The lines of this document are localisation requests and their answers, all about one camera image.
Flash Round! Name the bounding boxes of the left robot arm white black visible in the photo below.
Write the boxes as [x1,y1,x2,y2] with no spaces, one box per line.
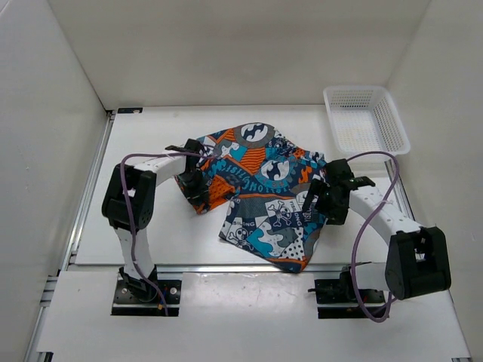
[101,139,217,309]

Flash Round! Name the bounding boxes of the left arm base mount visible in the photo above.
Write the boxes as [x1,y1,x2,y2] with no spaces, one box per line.
[111,275,182,318]

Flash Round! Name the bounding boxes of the aluminium rail front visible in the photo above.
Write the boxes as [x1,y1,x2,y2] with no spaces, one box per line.
[157,263,345,273]

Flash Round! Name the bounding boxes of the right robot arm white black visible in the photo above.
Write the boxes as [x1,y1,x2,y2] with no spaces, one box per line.
[303,159,451,302]

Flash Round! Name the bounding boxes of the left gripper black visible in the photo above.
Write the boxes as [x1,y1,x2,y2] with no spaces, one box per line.
[177,169,209,207]

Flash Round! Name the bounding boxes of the black label tag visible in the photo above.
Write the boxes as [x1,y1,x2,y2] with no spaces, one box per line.
[117,107,143,114]

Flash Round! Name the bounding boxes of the colourful patterned shorts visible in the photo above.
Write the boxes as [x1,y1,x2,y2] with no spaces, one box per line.
[197,122,326,273]

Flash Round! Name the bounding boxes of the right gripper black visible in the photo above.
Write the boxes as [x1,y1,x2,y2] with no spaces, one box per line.
[302,178,349,225]

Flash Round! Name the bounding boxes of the white plastic basket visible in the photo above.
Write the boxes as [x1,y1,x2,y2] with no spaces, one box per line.
[323,85,411,164]

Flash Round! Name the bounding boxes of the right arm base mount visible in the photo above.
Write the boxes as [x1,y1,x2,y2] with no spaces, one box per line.
[307,270,387,320]

